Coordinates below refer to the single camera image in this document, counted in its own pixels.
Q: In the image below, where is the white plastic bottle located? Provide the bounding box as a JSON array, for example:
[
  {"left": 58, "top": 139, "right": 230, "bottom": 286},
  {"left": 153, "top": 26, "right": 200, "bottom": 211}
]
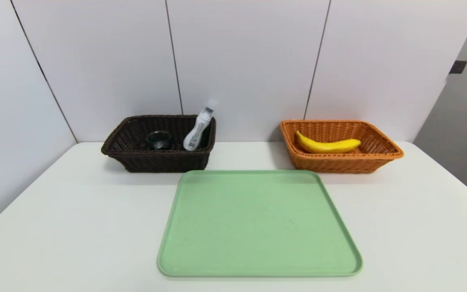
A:
[{"left": 183, "top": 106, "right": 214, "bottom": 152}]

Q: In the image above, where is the yellow banana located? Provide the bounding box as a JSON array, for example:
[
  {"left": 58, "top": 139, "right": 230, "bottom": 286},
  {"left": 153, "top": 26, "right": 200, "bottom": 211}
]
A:
[{"left": 296, "top": 130, "right": 362, "bottom": 154}]

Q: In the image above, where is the dark brown wicker basket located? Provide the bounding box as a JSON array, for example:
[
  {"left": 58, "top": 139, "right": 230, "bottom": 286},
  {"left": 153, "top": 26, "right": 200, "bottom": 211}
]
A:
[{"left": 101, "top": 115, "right": 217, "bottom": 173}]

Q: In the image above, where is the light green plastic tray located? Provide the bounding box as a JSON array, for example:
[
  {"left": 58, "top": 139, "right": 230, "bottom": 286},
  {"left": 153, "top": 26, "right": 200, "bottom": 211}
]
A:
[{"left": 157, "top": 170, "right": 364, "bottom": 278}]

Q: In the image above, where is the orange wicker basket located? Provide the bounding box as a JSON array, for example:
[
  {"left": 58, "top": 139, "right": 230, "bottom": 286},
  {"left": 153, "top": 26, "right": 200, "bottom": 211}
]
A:
[{"left": 280, "top": 119, "right": 405, "bottom": 174}]

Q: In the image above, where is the glass cup with black holder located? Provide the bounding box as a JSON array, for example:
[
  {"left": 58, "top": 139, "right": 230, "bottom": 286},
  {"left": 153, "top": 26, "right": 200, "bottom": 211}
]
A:
[{"left": 146, "top": 130, "right": 172, "bottom": 150}]

